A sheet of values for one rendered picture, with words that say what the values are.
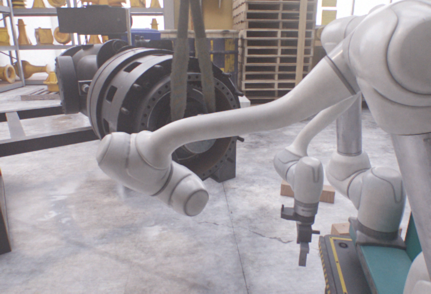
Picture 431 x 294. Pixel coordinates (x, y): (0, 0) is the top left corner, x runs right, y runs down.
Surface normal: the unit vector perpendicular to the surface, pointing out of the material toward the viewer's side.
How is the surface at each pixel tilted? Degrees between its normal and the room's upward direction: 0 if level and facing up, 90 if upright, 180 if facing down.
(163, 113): 57
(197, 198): 83
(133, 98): 90
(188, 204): 91
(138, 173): 106
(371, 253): 0
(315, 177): 81
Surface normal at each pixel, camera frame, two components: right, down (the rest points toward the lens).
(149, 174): 0.27, 0.62
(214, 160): -0.48, -0.71
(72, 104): 0.43, 0.74
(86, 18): 0.08, 0.29
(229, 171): 0.59, 0.23
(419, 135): -0.62, 0.37
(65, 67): 0.39, -0.44
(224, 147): -0.70, -0.43
